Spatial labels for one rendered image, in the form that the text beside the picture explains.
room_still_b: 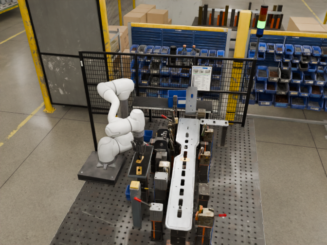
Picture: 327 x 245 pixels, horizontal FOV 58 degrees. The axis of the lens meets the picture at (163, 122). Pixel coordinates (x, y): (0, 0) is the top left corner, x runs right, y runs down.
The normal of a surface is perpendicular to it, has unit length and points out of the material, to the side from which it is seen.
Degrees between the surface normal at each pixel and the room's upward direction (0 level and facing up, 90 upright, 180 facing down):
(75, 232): 0
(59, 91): 91
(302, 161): 0
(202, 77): 90
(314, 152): 0
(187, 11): 90
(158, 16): 90
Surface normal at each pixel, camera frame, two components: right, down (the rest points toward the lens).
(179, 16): -0.19, 0.55
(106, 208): 0.00, -0.83
